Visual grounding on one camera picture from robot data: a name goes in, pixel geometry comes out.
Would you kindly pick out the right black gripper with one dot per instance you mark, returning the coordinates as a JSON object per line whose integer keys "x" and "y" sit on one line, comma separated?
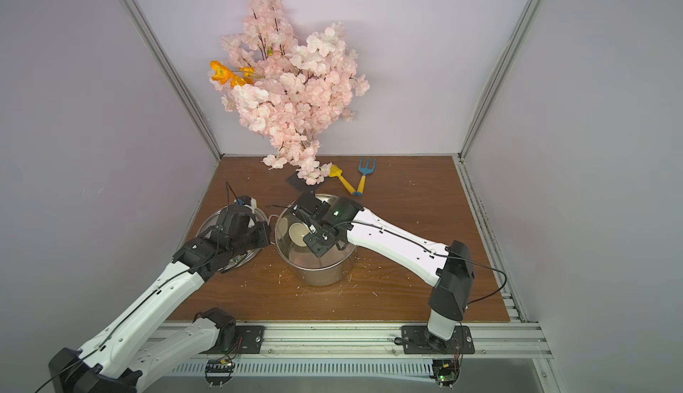
{"x": 317, "y": 236}

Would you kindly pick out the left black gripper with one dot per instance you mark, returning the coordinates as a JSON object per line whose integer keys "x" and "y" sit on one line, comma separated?
{"x": 257, "y": 232}

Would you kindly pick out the steel pot lid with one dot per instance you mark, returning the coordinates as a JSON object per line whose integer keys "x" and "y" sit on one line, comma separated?
{"x": 240, "y": 260}

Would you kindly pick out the cream plastic ladle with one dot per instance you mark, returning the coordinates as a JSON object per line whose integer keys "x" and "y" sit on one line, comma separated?
{"x": 301, "y": 234}

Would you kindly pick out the stainless steel pot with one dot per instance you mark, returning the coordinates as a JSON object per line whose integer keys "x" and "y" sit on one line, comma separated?
{"x": 312, "y": 270}

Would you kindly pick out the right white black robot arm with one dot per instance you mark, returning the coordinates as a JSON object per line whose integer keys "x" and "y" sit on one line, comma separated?
{"x": 448, "y": 269}

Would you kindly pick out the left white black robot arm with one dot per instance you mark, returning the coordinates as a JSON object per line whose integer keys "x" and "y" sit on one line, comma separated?
{"x": 118, "y": 358}

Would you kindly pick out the yellow garden shovel toy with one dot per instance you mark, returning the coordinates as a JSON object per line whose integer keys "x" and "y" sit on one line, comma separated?
{"x": 337, "y": 173}

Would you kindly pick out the blue garden fork toy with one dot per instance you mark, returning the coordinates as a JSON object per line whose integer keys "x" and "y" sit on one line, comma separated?
{"x": 366, "y": 167}

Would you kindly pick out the left small circuit board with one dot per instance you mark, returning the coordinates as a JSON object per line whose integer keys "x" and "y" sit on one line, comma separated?
{"x": 219, "y": 371}

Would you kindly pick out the small circuit board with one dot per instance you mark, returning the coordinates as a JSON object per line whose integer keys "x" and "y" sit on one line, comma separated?
{"x": 446, "y": 372}
{"x": 219, "y": 371}

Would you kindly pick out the pink cherry blossom branch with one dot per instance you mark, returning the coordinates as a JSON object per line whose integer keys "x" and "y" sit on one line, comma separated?
{"x": 299, "y": 89}

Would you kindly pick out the orange artificial flower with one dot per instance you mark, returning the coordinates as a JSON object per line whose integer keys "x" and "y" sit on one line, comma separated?
{"x": 224, "y": 75}

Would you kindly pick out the right small circuit board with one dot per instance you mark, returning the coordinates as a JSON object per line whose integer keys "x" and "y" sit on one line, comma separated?
{"x": 446, "y": 372}

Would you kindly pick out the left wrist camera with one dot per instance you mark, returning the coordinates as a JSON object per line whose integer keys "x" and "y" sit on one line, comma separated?
{"x": 248, "y": 202}

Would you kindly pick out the dark flower base plate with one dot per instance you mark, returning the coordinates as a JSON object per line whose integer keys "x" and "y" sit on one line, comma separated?
{"x": 300, "y": 185}

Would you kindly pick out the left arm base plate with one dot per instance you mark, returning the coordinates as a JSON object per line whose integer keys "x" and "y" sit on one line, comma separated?
{"x": 239, "y": 339}

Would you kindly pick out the aluminium mounting rail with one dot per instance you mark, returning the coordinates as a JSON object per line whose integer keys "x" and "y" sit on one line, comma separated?
{"x": 334, "y": 339}

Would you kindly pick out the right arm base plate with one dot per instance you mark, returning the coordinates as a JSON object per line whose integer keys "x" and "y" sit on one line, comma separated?
{"x": 416, "y": 339}

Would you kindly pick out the left aluminium corner post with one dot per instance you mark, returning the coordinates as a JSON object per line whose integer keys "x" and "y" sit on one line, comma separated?
{"x": 178, "y": 85}

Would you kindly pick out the aluminium corner post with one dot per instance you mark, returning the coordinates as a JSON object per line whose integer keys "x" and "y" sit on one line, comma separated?
{"x": 498, "y": 74}
{"x": 178, "y": 85}

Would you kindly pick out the right aluminium corner post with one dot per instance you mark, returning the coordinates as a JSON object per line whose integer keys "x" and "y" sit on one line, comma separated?
{"x": 498, "y": 74}

